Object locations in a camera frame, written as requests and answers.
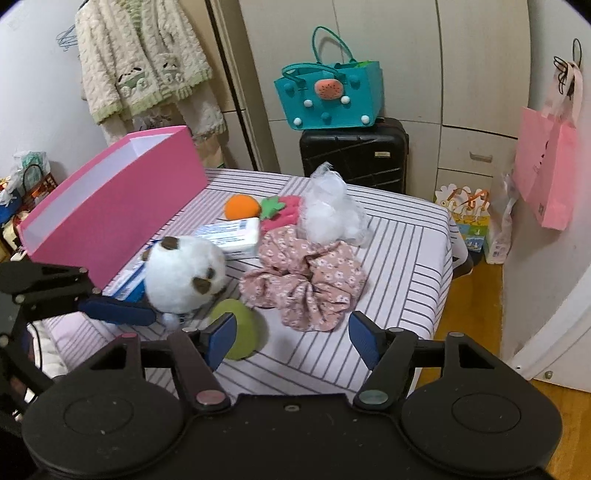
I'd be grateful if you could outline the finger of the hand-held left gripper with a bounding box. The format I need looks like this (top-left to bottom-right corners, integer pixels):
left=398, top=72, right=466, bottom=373
left=0, top=262, right=158, bottom=327

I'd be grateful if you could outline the pink strawberry plush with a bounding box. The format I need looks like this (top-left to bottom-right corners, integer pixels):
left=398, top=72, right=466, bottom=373
left=259, top=195, right=305, bottom=232

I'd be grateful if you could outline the black suitcase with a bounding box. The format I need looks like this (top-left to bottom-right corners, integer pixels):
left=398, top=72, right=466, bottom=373
left=299, top=117, right=410, bottom=195

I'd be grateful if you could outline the striped tablecloth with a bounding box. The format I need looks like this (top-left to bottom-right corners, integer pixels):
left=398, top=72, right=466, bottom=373
left=41, top=168, right=458, bottom=402

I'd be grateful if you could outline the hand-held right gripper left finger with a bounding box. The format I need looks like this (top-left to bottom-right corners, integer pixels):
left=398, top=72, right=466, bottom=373
left=85, top=313, right=238, bottom=414

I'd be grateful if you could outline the crumpled clear plastic bag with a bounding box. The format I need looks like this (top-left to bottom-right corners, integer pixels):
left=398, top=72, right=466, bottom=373
left=11, top=150, right=51, bottom=183

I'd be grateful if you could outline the blue wet wipes packet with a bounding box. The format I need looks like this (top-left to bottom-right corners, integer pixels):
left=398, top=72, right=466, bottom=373
left=108, top=261, right=151, bottom=303

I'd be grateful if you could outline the pink cardboard box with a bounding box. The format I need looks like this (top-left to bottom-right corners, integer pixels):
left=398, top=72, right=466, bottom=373
left=17, top=126, right=208, bottom=291

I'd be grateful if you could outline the green round sponge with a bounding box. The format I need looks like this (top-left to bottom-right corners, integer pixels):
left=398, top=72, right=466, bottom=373
left=205, top=299, right=269, bottom=361

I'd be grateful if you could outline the orange plush fruit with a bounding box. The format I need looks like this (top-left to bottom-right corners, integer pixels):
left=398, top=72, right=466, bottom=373
left=225, top=194, right=262, bottom=220

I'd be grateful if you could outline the white door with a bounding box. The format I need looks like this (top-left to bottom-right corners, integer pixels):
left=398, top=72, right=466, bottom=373
left=508, top=258, right=591, bottom=393

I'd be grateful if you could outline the white plastic bag with cotton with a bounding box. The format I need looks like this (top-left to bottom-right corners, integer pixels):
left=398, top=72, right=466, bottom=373
left=295, top=161, right=372, bottom=247

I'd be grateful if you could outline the beige wardrobe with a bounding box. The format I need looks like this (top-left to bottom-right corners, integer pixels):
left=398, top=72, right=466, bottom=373
left=203, top=0, right=536, bottom=204

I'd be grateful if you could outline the pink shopping bag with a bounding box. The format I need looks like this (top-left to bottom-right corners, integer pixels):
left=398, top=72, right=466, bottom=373
left=513, top=62, right=583, bottom=230

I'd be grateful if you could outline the cream fleece garment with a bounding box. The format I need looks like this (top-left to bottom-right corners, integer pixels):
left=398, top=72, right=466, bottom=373
left=74, top=0, right=227, bottom=144

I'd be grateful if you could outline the black wall hook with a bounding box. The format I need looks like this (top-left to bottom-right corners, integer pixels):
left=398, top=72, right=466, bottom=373
left=554, top=39, right=583, bottom=95

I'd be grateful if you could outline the teal felt handbag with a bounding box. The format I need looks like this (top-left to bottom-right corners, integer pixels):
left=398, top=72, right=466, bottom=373
left=274, top=26, right=384, bottom=130

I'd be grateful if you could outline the pink floral scrunchie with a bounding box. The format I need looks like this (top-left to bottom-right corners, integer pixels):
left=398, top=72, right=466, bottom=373
left=239, top=227, right=368, bottom=332

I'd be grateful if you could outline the white plush cat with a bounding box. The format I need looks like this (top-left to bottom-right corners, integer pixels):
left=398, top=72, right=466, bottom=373
left=141, top=235, right=228, bottom=330

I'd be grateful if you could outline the colourful small gift bag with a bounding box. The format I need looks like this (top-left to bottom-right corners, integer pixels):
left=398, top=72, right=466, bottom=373
left=434, top=184, right=491, bottom=252

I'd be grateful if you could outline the white tissue packet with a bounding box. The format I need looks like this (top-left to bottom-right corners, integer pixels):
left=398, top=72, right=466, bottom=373
left=191, top=217, right=262, bottom=259

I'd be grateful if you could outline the white printed plastic bag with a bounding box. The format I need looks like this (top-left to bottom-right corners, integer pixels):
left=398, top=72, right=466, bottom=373
left=485, top=173, right=520, bottom=265

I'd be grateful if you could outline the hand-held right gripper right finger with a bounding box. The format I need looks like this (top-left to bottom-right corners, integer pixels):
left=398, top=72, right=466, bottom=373
left=348, top=311, right=497, bottom=409

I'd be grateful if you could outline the brown paper bag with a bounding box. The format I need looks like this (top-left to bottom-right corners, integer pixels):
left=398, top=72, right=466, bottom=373
left=21, top=165, right=58, bottom=208

